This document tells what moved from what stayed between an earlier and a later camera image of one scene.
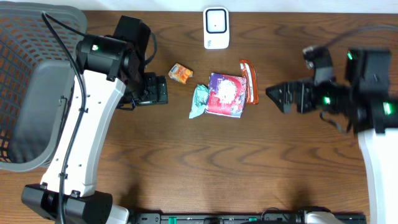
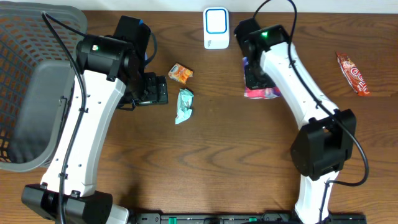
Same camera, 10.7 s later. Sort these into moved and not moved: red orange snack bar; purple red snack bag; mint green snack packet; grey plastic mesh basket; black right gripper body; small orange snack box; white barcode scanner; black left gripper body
Moved: purple red snack bag; mint green snack packet; red orange snack bar; black right gripper body
Not moved: grey plastic mesh basket; white barcode scanner; small orange snack box; black left gripper body
